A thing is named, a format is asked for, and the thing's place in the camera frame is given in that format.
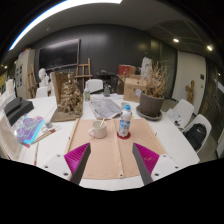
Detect wooden figure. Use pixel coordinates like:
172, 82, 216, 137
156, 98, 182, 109
184, 79, 196, 105

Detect black stacked boxes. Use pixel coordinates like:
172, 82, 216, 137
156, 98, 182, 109
2, 96, 35, 126

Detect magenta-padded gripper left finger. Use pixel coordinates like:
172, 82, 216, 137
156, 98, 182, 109
43, 142, 92, 186

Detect grey newspaper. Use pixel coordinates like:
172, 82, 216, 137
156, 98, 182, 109
88, 96, 123, 120

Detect red box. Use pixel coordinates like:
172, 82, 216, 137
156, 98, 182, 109
118, 64, 137, 78

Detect grey plant saucer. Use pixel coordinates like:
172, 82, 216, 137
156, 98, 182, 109
135, 105, 163, 122

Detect green-labelled spray bottle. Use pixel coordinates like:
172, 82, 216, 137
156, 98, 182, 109
83, 83, 92, 102

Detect long ceiling light panel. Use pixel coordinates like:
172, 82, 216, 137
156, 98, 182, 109
8, 0, 124, 52

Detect black wall screen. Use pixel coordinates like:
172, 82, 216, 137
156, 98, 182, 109
38, 38, 82, 72

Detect blue-capped plastic water bottle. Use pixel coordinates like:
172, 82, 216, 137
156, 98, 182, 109
118, 104, 133, 138

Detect cardboard box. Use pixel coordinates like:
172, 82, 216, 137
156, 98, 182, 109
123, 77, 148, 103

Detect wooden easel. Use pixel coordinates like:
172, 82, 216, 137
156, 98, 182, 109
74, 57, 94, 93
27, 63, 38, 99

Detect brown carved sculpture model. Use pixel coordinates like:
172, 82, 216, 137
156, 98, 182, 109
49, 71, 84, 123

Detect white ceramic mug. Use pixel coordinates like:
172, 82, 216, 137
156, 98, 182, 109
88, 119, 108, 140

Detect white foam model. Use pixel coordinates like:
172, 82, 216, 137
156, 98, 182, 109
0, 78, 17, 103

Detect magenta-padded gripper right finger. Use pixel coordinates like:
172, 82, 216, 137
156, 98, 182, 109
132, 142, 184, 186

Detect white cabinet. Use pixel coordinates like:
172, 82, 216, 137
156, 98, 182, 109
14, 48, 36, 100

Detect papers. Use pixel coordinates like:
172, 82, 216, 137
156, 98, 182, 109
165, 108, 184, 128

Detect ceiling spotlights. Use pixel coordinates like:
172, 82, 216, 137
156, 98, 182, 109
172, 37, 214, 52

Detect thin wooden stick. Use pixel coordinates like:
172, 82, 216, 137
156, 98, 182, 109
33, 141, 40, 166

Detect wooden slats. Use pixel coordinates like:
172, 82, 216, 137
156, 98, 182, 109
30, 128, 57, 145

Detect colourful printed book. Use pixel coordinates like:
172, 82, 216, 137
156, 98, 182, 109
14, 114, 45, 146

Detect black backpack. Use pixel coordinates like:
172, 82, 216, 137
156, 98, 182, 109
184, 123, 208, 151

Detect dried plant in grey pot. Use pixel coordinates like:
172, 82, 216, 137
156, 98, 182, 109
138, 60, 169, 118

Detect white plaster bust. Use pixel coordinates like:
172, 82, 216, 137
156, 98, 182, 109
37, 67, 50, 88

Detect grey glass bottle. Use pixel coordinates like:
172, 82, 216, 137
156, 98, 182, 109
103, 83, 112, 98

